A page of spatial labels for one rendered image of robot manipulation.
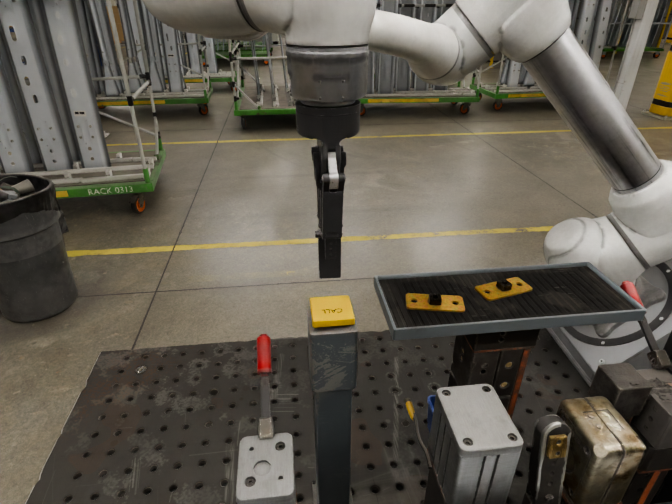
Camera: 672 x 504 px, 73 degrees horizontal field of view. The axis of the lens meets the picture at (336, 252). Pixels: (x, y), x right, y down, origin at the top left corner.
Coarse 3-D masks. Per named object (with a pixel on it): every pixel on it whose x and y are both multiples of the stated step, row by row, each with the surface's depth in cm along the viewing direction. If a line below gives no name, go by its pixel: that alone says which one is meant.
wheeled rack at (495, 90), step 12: (624, 12) 672; (612, 48) 700; (612, 60) 704; (480, 84) 754; (492, 84) 776; (504, 84) 737; (480, 96) 785; (492, 96) 710; (504, 96) 703; (516, 96) 706; (528, 96) 708; (540, 96) 711
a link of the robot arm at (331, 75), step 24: (288, 48) 48; (312, 48) 45; (336, 48) 45; (360, 48) 47; (288, 72) 49; (312, 72) 46; (336, 72) 46; (360, 72) 48; (312, 96) 48; (336, 96) 48; (360, 96) 49
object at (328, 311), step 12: (312, 300) 67; (324, 300) 67; (336, 300) 67; (348, 300) 67; (312, 312) 65; (324, 312) 65; (336, 312) 65; (348, 312) 65; (312, 324) 63; (324, 324) 63; (336, 324) 63; (348, 324) 64
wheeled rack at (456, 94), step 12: (480, 72) 662; (372, 96) 678; (384, 96) 679; (396, 96) 680; (408, 96) 680; (420, 96) 680; (432, 96) 680; (444, 96) 680; (456, 96) 681; (468, 96) 683; (360, 108) 682; (468, 108) 692
